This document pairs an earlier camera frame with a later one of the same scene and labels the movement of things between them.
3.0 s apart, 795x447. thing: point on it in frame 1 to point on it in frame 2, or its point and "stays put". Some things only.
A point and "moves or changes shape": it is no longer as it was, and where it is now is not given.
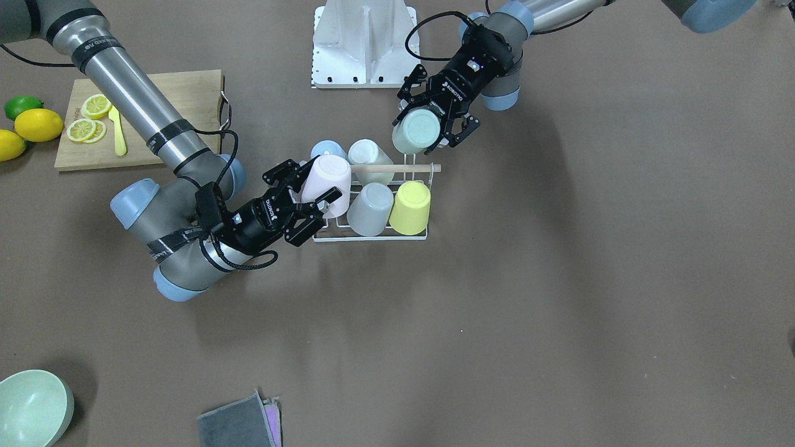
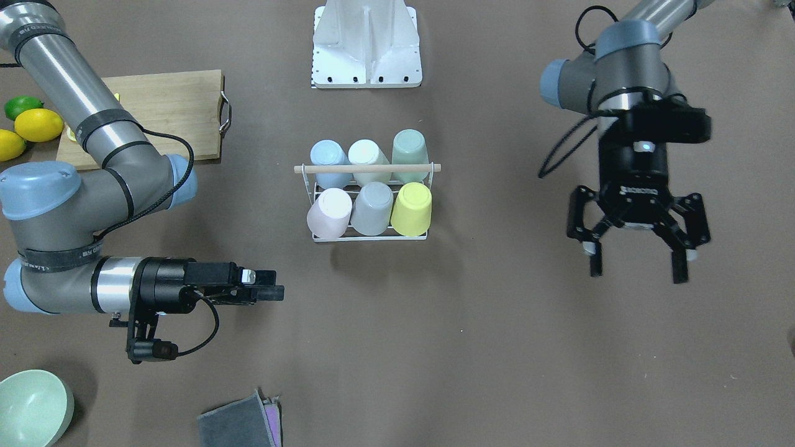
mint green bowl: x=36 y=407 stays put
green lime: x=17 y=104 stays put
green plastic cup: x=415 y=130 to x=410 y=147
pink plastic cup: x=328 y=171 moves or changes shape
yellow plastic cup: x=410 y=212 stays put
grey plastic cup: x=371 y=212 stays put
